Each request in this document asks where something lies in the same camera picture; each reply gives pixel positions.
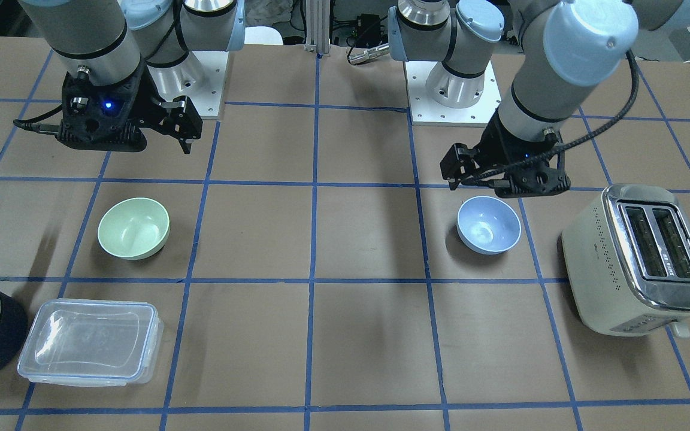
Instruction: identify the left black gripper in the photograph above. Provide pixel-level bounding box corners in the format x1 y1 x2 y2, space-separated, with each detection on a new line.
440 112 570 199

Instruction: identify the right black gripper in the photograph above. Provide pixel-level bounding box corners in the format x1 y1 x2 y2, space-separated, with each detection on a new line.
57 61 203 154

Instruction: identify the blue bowl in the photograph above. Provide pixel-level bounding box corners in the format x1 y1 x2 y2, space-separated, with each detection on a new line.
456 196 522 256

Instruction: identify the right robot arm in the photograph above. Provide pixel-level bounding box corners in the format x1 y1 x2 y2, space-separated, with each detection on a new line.
13 1 246 154

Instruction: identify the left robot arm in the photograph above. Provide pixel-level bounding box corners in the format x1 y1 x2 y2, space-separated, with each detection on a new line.
387 1 690 198

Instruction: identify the green bowl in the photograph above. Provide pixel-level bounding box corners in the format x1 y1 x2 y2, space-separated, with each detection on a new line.
98 197 171 261

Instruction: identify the white chair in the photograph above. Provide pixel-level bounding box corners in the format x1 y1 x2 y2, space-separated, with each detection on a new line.
244 26 284 46

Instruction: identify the cream and chrome toaster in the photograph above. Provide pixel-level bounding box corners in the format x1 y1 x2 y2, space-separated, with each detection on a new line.
561 184 690 338

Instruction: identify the clear plastic food container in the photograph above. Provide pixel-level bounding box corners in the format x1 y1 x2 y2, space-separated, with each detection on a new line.
17 298 164 387

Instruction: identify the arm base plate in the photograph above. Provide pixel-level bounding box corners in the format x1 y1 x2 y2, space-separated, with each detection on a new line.
187 51 231 120
404 61 501 128

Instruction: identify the black braided cable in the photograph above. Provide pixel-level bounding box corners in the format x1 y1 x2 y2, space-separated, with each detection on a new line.
459 51 640 186

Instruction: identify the aluminium frame post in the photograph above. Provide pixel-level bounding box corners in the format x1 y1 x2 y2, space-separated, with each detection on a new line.
301 0 332 57

